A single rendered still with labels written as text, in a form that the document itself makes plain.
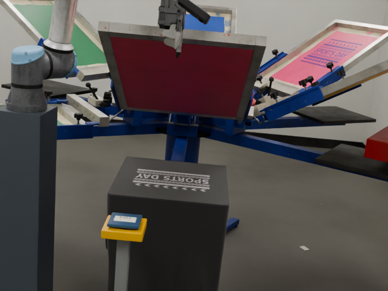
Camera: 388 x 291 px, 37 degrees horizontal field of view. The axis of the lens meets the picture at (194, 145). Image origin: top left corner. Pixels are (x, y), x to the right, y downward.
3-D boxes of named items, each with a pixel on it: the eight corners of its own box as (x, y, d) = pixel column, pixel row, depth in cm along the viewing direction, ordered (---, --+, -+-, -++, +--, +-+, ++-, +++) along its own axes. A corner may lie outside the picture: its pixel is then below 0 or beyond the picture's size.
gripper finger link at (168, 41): (163, 52, 196) (164, 26, 191) (181, 54, 196) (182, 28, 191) (162, 56, 194) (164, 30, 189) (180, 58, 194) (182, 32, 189)
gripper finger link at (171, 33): (160, 48, 179) (163, 28, 185) (179, 49, 179) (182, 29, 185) (160, 40, 177) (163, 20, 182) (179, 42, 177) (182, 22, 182)
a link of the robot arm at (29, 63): (3, 81, 219) (3, 44, 215) (32, 78, 229) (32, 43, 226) (24, 86, 212) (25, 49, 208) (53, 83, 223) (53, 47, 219)
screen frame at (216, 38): (266, 46, 201) (267, 36, 202) (97, 30, 201) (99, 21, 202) (243, 120, 276) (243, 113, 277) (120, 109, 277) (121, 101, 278)
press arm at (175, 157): (176, 211, 226) (177, 196, 224) (160, 209, 226) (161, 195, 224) (189, 133, 346) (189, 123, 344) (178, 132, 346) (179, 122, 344)
